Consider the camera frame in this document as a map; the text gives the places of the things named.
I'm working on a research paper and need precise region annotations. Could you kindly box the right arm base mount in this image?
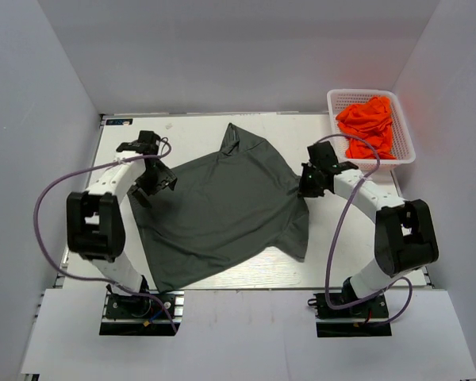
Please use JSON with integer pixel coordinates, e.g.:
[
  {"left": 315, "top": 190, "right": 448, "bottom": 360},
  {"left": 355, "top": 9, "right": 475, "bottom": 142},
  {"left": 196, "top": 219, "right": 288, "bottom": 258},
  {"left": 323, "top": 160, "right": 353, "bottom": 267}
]
[{"left": 307, "top": 293, "right": 392, "bottom": 338}]

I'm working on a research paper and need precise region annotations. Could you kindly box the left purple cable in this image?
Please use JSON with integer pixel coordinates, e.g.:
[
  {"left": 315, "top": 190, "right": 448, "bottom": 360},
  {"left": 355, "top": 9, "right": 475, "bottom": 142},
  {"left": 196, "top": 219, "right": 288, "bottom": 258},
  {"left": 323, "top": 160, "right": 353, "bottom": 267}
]
[{"left": 33, "top": 137, "right": 179, "bottom": 334}]

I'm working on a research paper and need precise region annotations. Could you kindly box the purple cable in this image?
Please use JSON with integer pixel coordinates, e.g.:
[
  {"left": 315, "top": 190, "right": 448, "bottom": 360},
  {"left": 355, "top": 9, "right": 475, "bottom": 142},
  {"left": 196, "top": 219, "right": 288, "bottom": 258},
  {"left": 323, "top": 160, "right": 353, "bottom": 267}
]
[
  {"left": 33, "top": 137, "right": 179, "bottom": 334},
  {"left": 313, "top": 133, "right": 414, "bottom": 327}
]

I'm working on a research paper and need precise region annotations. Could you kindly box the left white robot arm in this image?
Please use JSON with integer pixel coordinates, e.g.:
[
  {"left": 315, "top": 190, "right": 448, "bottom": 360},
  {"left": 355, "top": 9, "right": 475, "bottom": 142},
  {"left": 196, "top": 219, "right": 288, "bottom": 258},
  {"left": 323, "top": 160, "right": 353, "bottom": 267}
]
[{"left": 66, "top": 130, "right": 177, "bottom": 294}]

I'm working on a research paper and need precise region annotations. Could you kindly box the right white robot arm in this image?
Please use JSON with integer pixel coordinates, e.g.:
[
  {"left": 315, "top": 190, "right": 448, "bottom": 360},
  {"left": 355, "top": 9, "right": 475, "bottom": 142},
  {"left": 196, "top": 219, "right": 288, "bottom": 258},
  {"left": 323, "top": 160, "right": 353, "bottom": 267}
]
[{"left": 299, "top": 141, "right": 439, "bottom": 310}]

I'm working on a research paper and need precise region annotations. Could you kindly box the dark grey t shirt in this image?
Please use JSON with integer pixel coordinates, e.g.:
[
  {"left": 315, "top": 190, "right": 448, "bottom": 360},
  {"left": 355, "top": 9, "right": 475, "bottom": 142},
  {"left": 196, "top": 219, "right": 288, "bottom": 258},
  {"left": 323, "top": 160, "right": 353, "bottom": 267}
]
[{"left": 129, "top": 124, "right": 309, "bottom": 292}]

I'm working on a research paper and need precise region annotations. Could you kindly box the blue label sticker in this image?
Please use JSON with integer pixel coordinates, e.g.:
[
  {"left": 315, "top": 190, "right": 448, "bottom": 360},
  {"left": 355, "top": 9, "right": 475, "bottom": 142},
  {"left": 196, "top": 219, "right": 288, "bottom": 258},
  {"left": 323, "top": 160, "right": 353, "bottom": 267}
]
[{"left": 105, "top": 118, "right": 133, "bottom": 126}]

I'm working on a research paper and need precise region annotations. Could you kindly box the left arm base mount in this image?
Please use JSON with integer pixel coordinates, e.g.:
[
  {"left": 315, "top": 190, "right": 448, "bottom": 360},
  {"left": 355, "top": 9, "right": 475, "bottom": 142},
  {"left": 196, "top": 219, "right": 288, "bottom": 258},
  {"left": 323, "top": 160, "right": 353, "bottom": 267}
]
[{"left": 99, "top": 291, "right": 184, "bottom": 337}]

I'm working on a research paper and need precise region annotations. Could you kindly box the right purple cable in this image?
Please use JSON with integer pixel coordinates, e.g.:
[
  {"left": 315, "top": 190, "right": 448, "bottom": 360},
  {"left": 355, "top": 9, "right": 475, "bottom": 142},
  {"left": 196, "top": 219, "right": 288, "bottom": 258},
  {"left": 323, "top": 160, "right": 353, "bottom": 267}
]
[{"left": 313, "top": 133, "right": 414, "bottom": 327}]

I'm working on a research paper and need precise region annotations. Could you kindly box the orange t shirt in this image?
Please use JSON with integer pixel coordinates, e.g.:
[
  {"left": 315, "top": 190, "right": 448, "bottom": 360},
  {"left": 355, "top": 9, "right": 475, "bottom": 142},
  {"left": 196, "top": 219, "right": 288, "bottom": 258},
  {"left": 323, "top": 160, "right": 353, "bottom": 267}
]
[{"left": 336, "top": 96, "right": 396, "bottom": 160}]

